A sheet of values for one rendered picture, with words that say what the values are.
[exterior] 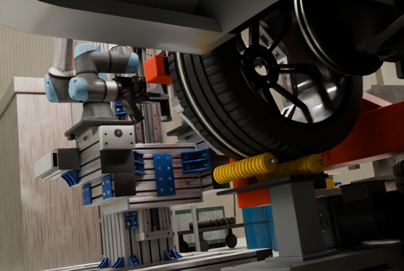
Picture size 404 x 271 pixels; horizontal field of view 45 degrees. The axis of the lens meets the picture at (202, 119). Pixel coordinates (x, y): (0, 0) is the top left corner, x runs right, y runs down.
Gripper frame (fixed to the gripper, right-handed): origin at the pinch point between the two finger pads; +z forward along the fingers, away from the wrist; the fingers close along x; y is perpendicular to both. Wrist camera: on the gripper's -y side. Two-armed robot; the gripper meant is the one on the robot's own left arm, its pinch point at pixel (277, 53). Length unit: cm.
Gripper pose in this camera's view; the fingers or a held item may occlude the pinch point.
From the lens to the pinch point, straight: 277.3
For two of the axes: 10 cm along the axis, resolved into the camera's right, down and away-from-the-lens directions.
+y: 0.8, 9.9, -0.9
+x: 3.2, -1.1, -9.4
